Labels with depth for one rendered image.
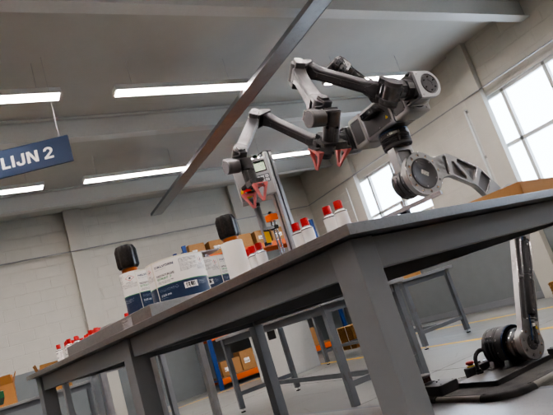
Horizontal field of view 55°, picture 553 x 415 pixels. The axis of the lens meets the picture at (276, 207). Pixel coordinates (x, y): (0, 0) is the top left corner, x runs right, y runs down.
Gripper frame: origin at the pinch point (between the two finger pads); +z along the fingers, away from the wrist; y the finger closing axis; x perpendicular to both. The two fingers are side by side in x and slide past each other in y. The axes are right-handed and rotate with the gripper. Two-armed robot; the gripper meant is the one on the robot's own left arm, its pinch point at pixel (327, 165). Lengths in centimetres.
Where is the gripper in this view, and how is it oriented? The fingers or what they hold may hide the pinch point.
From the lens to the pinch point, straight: 188.0
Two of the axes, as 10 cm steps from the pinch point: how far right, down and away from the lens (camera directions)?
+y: -8.4, 1.7, -5.2
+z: -0.4, 9.3, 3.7
